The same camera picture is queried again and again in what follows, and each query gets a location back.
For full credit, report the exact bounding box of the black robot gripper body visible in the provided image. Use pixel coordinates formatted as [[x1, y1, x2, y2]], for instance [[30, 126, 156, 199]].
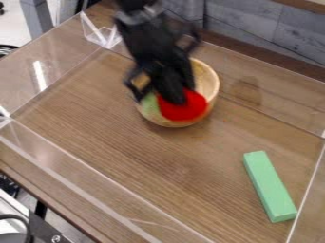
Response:
[[114, 6, 201, 75]]

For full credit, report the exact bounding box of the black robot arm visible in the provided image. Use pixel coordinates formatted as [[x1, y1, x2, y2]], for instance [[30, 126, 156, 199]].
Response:
[[114, 0, 201, 105]]

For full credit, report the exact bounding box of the red plush fruit green leaf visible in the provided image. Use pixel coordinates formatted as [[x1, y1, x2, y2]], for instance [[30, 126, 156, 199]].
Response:
[[140, 89, 209, 122]]

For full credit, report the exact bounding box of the black equipment lower left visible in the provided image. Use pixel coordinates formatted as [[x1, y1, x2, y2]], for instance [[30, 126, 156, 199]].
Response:
[[0, 174, 74, 243]]

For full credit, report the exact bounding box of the wooden bowl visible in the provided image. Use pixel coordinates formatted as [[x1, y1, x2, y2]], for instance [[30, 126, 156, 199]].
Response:
[[125, 58, 220, 128]]

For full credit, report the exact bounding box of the green rectangular block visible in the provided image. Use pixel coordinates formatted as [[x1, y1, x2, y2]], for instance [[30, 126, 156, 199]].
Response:
[[244, 151, 297, 223]]

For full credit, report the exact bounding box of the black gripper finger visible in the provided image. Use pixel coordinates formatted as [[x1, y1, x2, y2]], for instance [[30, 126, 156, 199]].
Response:
[[180, 53, 196, 90], [150, 63, 186, 105]]

